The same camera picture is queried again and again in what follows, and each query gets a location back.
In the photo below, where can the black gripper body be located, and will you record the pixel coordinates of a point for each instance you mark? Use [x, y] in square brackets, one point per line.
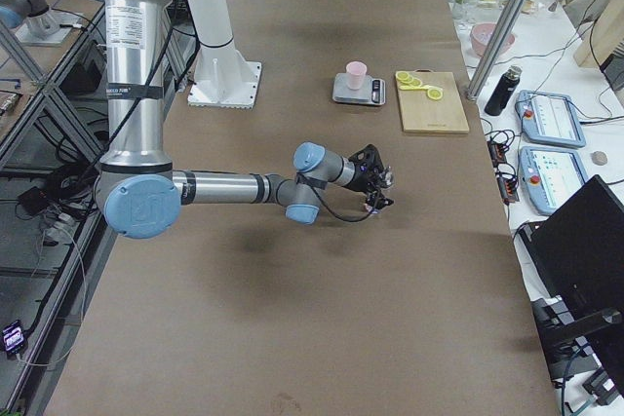
[361, 182]

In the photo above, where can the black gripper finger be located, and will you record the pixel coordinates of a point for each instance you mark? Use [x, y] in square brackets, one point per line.
[376, 199]
[383, 175]

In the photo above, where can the glass sauce bottle metal spout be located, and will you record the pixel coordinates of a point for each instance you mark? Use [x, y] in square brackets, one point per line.
[383, 186]

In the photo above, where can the pink plastic cup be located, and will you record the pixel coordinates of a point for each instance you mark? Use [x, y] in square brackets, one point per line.
[356, 72]

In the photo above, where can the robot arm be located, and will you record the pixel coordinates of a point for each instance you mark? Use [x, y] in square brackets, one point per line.
[138, 190]

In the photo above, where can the silver kitchen scale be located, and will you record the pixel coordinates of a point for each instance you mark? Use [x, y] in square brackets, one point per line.
[372, 93]

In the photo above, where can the bamboo cutting board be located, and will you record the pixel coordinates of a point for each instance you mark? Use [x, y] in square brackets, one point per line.
[422, 115]

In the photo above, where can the yellow plastic knife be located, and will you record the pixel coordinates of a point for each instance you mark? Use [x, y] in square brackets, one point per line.
[407, 88]

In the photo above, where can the clear wine glass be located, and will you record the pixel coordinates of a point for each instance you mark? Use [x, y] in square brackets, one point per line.
[465, 15]

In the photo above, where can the lemon slice by knife blade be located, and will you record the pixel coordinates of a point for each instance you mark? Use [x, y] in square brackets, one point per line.
[435, 94]

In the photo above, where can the black power strip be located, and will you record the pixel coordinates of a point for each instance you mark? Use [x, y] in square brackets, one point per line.
[505, 173]

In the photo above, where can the black thermos bottle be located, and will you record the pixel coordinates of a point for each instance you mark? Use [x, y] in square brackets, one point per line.
[503, 91]

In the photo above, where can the near blue teach pendant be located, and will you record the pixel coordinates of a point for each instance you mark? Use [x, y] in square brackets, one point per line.
[550, 176]

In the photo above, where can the blue teach pendant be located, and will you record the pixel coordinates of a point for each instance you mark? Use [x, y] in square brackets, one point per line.
[550, 119]
[550, 176]

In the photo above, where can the far blue teach pendant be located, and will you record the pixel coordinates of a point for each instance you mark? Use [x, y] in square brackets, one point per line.
[550, 119]

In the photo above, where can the black monitor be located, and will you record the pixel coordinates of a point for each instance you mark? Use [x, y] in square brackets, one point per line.
[578, 254]

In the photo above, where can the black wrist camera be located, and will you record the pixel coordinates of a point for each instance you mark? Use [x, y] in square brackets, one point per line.
[367, 158]

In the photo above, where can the aluminium frame post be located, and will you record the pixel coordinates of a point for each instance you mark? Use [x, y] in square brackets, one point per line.
[493, 50]

